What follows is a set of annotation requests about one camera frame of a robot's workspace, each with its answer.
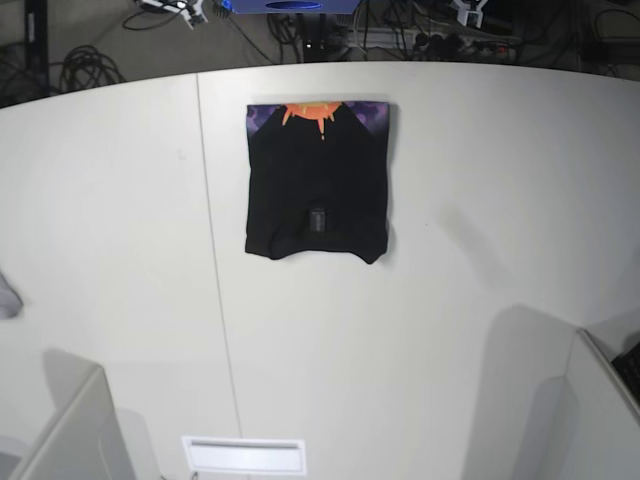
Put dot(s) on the white table cable slot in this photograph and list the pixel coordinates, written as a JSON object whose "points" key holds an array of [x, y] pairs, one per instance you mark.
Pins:
{"points": [[245, 456]]}

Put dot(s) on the black T-shirt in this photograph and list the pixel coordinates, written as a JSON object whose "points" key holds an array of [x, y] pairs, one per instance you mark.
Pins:
{"points": [[318, 179]]}

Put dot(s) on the white partition panel right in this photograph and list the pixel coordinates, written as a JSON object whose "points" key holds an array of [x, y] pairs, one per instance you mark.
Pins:
{"points": [[592, 428]]}

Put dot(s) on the white partition panel left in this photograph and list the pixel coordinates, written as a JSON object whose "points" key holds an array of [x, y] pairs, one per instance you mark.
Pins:
{"points": [[82, 440]]}

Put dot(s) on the blue box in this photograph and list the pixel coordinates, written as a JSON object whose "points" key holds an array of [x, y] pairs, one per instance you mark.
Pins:
{"points": [[253, 7]]}

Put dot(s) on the white partition panel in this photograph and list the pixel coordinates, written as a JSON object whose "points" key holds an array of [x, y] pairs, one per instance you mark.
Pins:
{"points": [[82, 440], [592, 428]]}

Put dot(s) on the black keyboard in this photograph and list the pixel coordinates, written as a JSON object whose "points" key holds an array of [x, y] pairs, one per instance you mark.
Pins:
{"points": [[627, 366]]}

